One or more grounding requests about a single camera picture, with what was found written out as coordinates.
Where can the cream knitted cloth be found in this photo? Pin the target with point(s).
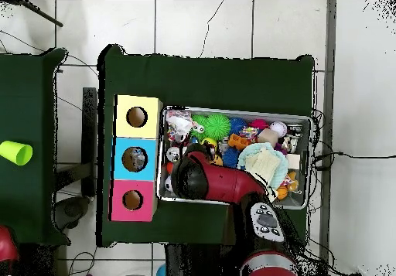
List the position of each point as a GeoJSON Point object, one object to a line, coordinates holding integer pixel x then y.
{"type": "Point", "coordinates": [263, 164]}

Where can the mint knitted cloth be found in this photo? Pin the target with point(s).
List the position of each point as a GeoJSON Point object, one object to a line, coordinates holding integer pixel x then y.
{"type": "Point", "coordinates": [283, 164]}

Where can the wooden box with three holes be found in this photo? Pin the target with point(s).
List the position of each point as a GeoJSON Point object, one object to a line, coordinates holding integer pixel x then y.
{"type": "Point", "coordinates": [145, 130]}

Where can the white baseball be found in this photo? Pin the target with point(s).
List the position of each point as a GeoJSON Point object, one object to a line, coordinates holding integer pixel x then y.
{"type": "Point", "coordinates": [278, 129]}

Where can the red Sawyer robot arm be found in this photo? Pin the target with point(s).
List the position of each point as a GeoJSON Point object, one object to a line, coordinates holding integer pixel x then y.
{"type": "Point", "coordinates": [229, 183]}

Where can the grey rounded stand foot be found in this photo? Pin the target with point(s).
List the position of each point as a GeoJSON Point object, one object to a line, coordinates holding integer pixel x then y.
{"type": "Point", "coordinates": [72, 209]}

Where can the blue spiky rubber ball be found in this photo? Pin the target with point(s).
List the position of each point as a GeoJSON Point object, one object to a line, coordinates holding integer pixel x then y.
{"type": "Point", "coordinates": [238, 124]}

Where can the silver drink can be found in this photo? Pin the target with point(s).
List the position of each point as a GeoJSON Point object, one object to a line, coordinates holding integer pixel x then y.
{"type": "Point", "coordinates": [173, 154]}

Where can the dark thin rod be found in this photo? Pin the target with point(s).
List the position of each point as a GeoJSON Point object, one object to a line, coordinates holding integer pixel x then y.
{"type": "Point", "coordinates": [46, 16]}

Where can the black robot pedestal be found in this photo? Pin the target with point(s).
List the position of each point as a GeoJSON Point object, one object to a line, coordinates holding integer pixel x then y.
{"type": "Point", "coordinates": [198, 262]}

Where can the lime green plastic cup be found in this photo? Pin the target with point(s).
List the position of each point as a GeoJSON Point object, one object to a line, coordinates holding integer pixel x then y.
{"type": "Point", "coordinates": [15, 152]}

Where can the green spiky rubber ball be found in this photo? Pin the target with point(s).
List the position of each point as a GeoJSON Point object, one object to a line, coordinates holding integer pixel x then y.
{"type": "Point", "coordinates": [217, 127]}

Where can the light blue ball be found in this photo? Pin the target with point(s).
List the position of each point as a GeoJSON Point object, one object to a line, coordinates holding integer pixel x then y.
{"type": "Point", "coordinates": [161, 272]}

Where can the dark green table cloth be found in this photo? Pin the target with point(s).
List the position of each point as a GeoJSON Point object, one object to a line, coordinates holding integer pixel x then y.
{"type": "Point", "coordinates": [201, 81]}
{"type": "Point", "coordinates": [27, 87]}

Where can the orange-red smooth ball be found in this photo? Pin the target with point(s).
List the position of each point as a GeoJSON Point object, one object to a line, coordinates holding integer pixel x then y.
{"type": "Point", "coordinates": [169, 167]}

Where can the orange long toy block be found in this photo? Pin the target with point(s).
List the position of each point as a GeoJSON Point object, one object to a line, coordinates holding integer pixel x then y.
{"type": "Point", "coordinates": [238, 141]}

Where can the yellow smooth ball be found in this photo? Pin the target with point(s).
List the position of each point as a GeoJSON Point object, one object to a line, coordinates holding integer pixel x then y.
{"type": "Point", "coordinates": [209, 141]}

